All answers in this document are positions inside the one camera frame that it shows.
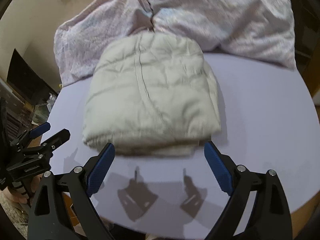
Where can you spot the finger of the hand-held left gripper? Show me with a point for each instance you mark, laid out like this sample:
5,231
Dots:
58,137
41,128

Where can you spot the bed with lavender sheet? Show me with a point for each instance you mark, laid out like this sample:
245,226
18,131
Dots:
262,117

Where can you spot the pink floral quilt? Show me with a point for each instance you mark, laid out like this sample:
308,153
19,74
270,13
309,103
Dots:
225,17

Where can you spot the black television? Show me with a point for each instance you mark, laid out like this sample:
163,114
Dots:
25,80

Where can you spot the dark glass door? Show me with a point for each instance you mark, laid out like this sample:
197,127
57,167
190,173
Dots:
307,42

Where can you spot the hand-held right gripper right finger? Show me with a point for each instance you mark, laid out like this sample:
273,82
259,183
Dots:
217,170

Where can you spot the beige puffer jacket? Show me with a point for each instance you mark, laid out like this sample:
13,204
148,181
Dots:
150,100

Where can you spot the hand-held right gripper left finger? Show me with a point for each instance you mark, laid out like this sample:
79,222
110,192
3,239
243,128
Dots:
101,170

